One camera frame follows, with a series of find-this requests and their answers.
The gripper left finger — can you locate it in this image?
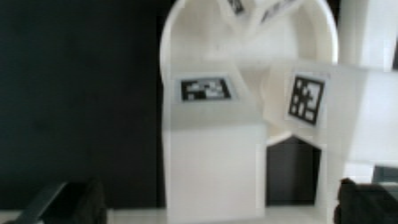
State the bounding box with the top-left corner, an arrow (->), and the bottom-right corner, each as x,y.
16,179 -> 106,224

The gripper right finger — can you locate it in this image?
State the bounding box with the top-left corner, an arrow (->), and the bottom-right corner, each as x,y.
334,178 -> 398,224

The white stool leg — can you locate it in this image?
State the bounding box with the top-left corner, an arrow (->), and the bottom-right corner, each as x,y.
161,64 -> 266,224
261,60 -> 398,224
216,0 -> 303,27

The white round stool seat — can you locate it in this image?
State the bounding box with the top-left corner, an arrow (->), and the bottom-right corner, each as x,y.
159,0 -> 337,146

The white U-shaped fence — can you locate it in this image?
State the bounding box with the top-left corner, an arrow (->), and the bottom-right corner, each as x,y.
104,0 -> 398,224

